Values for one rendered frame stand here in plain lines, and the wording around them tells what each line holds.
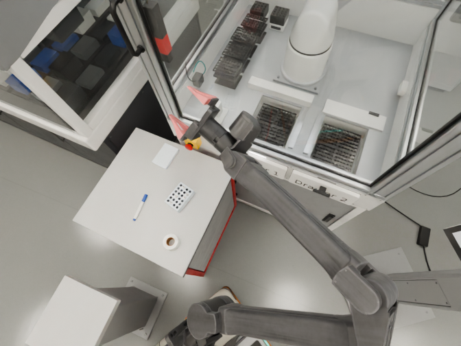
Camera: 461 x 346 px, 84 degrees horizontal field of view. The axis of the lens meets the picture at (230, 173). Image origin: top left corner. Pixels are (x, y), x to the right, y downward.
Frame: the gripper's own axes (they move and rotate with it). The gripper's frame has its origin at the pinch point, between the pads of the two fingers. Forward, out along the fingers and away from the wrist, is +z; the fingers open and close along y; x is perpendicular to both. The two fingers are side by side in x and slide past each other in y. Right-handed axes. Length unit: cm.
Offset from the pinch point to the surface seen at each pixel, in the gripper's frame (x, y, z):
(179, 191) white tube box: 38, 49, -9
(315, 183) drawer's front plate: 45, 4, -52
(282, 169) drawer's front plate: 45, 9, -38
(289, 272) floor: 90, 76, -98
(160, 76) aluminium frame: 23.1, 6.8, 20.2
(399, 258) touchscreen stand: 114, 21, -147
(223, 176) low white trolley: 52, 35, -20
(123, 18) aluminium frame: 8.7, -4.1, 31.6
